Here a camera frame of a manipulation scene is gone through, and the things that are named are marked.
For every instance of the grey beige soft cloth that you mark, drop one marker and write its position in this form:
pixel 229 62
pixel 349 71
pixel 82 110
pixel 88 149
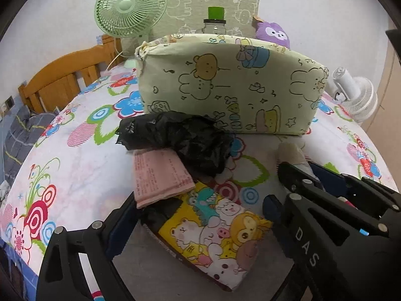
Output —
pixel 291 153

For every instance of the yellow cartoon animal packet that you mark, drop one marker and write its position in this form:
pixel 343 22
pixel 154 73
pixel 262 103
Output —
pixel 213 235

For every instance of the beige door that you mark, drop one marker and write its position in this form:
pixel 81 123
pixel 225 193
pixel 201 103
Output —
pixel 393 100

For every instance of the white standing fan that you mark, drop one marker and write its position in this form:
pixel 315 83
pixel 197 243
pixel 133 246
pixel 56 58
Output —
pixel 360 97

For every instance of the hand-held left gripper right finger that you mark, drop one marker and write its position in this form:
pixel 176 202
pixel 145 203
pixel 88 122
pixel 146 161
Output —
pixel 272 208

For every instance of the yellow cartoon print storage box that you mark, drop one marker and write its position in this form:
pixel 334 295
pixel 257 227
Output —
pixel 219 84

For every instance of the green patterned board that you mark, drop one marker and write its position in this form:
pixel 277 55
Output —
pixel 188 9

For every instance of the glass jar with green lid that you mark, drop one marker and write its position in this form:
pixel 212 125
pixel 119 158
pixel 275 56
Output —
pixel 216 14

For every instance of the wooden bed headboard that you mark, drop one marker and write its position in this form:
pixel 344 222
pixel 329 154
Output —
pixel 53 78

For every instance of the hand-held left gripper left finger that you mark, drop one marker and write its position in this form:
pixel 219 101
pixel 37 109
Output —
pixel 117 235

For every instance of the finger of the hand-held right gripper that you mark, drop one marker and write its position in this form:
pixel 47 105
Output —
pixel 332 178
pixel 300 182

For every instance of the wall socket panel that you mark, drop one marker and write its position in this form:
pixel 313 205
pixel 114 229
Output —
pixel 9 102

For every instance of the purple plush bunny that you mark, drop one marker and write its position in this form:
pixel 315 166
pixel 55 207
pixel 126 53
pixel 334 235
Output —
pixel 272 33

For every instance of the black plastic bag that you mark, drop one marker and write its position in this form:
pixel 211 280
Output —
pixel 175 138

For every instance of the pink packet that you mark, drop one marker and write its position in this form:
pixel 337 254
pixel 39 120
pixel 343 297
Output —
pixel 159 175

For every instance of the green desk fan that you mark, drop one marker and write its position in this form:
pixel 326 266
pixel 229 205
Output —
pixel 125 6

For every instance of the grey plaid pillow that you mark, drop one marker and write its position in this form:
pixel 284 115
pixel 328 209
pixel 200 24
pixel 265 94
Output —
pixel 18 131

